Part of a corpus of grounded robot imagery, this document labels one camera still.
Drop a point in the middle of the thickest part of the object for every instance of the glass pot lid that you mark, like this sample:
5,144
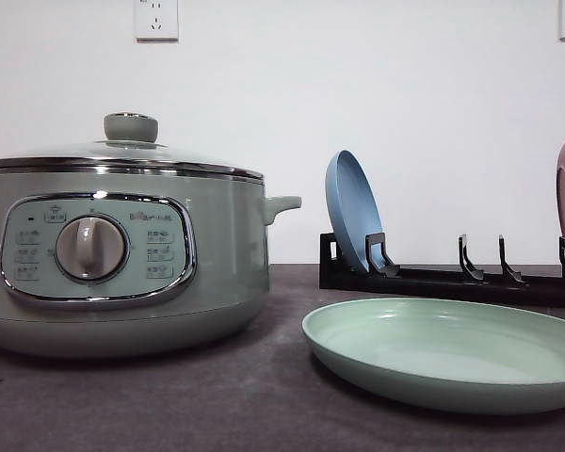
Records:
130,144

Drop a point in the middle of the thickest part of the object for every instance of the green plate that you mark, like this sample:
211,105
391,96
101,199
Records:
441,355

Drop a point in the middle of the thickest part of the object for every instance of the blue plate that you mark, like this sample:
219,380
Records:
354,209

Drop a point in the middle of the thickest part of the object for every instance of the green electric steamer pot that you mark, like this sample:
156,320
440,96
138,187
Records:
125,258

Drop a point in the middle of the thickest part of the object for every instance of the black plate rack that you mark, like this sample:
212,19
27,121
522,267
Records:
382,275

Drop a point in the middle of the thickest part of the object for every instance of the gray table mat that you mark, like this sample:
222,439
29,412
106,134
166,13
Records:
262,390

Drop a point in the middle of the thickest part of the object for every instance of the white wall socket left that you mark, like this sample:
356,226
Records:
156,21

